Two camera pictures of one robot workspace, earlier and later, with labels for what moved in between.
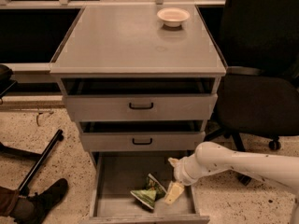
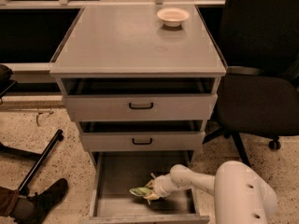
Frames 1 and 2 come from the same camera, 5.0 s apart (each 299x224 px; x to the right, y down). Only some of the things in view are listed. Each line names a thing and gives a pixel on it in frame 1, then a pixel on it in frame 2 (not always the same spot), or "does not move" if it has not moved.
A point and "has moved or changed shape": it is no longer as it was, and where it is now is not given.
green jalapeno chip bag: x=152 y=191 has moved or changed shape
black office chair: x=258 y=94 does not move
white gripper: x=180 y=171 to x=160 y=186
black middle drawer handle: x=142 y=143 does not move
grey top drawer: x=139 y=100 does not move
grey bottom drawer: x=114 y=175 does not move
